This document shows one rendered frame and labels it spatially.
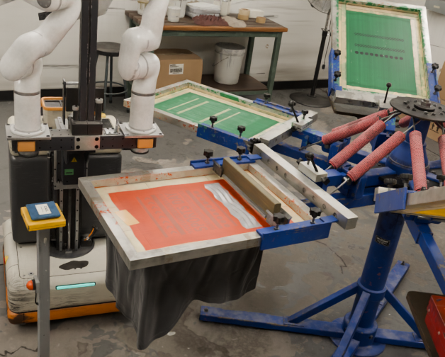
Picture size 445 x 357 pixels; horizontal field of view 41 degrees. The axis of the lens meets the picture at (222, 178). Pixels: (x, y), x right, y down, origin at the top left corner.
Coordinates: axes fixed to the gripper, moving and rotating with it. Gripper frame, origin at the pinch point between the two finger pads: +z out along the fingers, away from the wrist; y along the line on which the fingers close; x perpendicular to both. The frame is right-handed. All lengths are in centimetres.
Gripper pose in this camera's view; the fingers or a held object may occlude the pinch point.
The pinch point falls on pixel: (46, 16)
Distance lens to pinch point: 276.9
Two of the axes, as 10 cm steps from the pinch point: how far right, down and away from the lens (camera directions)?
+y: 3.0, -2.0, 9.3
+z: -9.5, 0.8, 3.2
